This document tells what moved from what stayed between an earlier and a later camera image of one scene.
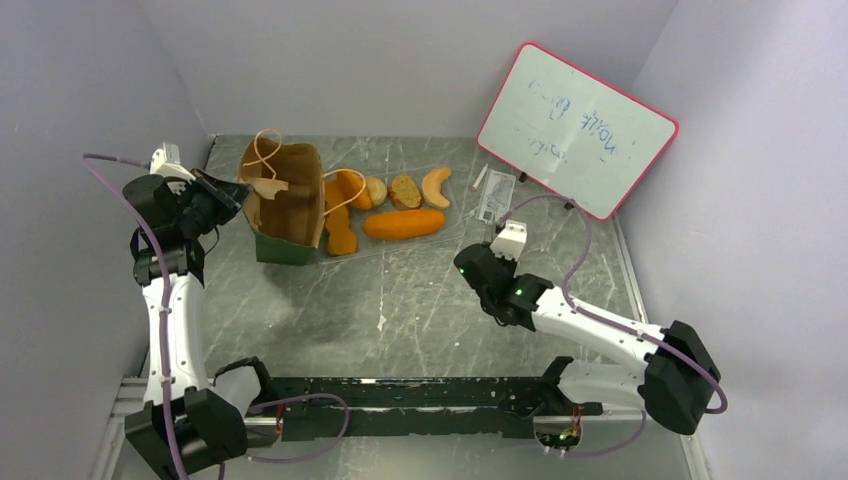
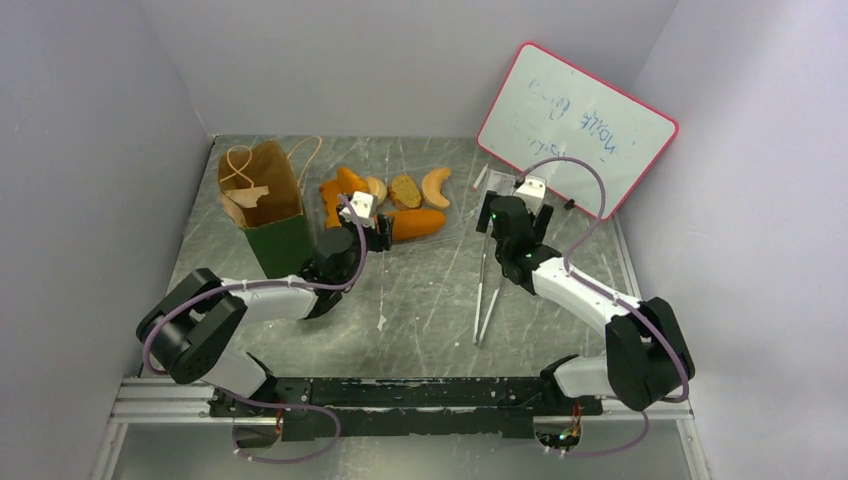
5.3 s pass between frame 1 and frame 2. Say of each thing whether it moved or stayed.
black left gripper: moved
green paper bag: moved
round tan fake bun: stayed
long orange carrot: stayed
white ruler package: stayed
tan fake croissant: stayed
